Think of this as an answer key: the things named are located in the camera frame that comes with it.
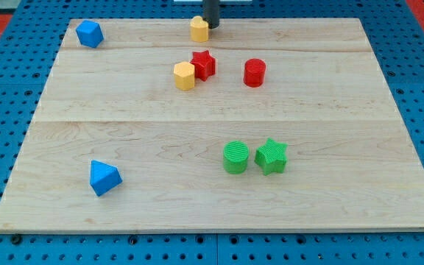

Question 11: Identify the blue perforated metal base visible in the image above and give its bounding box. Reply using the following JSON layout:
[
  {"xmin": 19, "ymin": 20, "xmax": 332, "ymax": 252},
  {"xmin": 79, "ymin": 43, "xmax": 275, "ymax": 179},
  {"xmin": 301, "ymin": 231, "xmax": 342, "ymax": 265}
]
[{"xmin": 0, "ymin": 1, "xmax": 424, "ymax": 264}]

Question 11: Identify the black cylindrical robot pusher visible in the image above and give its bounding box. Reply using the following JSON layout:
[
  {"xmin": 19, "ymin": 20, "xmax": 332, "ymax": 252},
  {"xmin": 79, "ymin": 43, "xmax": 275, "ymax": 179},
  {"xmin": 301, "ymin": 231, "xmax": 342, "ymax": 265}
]
[{"xmin": 202, "ymin": 0, "xmax": 220, "ymax": 29}]

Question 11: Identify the green star block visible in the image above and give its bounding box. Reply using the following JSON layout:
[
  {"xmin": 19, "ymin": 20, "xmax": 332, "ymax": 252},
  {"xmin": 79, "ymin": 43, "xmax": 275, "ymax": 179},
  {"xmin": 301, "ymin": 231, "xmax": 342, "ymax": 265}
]
[{"xmin": 254, "ymin": 138, "xmax": 288, "ymax": 175}]

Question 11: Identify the blue triangular prism block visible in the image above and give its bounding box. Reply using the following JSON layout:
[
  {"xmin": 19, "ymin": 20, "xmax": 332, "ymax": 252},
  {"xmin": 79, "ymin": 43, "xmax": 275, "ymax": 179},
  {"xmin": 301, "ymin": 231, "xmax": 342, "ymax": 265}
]
[{"xmin": 90, "ymin": 160, "xmax": 123, "ymax": 197}]

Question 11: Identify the yellow hexagon block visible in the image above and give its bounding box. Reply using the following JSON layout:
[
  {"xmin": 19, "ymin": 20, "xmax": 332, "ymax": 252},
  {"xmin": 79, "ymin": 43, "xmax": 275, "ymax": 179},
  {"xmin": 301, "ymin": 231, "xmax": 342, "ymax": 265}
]
[{"xmin": 173, "ymin": 61, "xmax": 195, "ymax": 91}]

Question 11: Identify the light wooden board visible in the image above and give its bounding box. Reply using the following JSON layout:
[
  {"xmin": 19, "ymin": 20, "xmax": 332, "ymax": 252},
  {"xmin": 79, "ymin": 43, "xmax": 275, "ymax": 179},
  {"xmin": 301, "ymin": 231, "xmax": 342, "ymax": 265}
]
[{"xmin": 0, "ymin": 18, "xmax": 424, "ymax": 234}]

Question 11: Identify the green cylinder block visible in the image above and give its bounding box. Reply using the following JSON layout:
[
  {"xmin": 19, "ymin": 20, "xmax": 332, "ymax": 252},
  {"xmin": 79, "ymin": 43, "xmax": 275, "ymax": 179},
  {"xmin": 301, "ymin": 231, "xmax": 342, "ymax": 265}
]
[{"xmin": 223, "ymin": 141, "xmax": 249, "ymax": 174}]

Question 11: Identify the red star block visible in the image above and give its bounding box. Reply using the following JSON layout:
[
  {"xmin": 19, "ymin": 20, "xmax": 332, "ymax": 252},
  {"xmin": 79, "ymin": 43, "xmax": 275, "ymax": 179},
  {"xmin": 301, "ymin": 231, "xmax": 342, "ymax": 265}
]
[{"xmin": 190, "ymin": 50, "xmax": 216, "ymax": 82}]

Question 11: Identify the red cylinder block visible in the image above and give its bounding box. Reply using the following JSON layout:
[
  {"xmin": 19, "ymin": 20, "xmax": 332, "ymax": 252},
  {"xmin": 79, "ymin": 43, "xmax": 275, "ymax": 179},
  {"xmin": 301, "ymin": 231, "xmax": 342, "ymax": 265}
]
[{"xmin": 243, "ymin": 58, "xmax": 266, "ymax": 88}]

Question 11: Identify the yellow heart block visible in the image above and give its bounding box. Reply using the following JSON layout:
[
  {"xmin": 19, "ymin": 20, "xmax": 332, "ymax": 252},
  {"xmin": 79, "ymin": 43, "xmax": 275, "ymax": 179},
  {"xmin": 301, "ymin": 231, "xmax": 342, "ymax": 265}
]
[{"xmin": 190, "ymin": 15, "xmax": 209, "ymax": 43}]

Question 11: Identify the blue cube block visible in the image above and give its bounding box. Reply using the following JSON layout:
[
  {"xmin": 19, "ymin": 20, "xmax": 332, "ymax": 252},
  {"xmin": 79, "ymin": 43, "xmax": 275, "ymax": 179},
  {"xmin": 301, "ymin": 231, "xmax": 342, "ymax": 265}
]
[{"xmin": 76, "ymin": 20, "xmax": 104, "ymax": 49}]

